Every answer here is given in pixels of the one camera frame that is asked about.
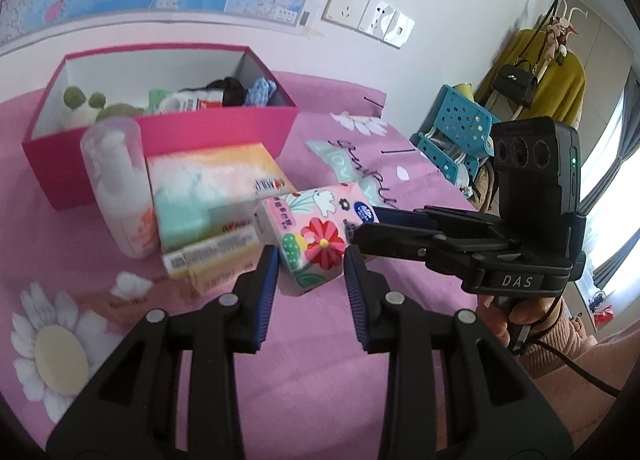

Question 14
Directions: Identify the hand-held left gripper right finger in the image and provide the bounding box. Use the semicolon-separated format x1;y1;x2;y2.
344;244;573;460

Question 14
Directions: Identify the person's right hand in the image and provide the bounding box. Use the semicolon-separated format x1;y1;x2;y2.
475;292;566;352

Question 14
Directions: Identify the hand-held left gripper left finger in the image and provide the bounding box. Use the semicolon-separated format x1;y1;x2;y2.
45;245;280;460

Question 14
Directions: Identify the white pump bottle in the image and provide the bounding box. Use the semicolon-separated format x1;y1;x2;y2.
80;118;161;260

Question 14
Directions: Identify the black cable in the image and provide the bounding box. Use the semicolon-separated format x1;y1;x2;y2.
517;300;623;398

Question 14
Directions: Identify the pink flower printed bed sheet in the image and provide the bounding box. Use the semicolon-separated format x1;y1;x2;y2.
0;71;481;460

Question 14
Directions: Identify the green white plush toy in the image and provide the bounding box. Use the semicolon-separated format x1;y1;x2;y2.
61;85;146;131

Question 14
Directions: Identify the pink cardboard box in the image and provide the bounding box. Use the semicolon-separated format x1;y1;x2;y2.
21;43;301;212

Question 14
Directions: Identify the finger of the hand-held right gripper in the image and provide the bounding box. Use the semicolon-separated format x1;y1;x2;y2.
372;205;496;238
352;223;482;267

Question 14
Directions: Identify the mint green cloth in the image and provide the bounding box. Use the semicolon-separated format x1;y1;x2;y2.
146;87;173;115

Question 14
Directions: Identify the pastel orange tissue pack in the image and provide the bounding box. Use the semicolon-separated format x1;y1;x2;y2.
145;141;297;253

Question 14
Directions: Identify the white coat rack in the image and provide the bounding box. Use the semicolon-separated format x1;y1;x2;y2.
530;0;588;71

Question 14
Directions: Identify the yellow cardboard box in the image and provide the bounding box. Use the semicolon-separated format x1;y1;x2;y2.
161;230;263;296

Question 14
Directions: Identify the black handbag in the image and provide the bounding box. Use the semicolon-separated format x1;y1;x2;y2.
492;59;540;110

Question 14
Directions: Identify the blue gingham scrunchie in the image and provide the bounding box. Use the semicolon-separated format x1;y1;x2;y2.
244;77;278;107

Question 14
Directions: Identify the pink floral tissue pack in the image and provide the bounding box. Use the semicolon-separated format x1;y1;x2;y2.
252;180;378;298

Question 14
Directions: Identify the person's right forearm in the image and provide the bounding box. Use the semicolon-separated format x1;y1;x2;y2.
520;300;640;446

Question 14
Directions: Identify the yellow coat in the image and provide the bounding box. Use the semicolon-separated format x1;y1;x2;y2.
492;29;587;128

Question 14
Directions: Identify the blue perforated storage rack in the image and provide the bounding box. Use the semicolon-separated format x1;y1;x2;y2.
410;84;503;191

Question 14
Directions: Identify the white wall outlet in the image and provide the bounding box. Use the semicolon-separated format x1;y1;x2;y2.
356;0;398;41
382;10;416;50
321;0;373;31

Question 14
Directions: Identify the black cloth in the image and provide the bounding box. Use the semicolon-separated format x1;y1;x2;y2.
205;76;248;108

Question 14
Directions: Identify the grey curtain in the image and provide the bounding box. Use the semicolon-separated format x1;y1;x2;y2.
575;67;640;298

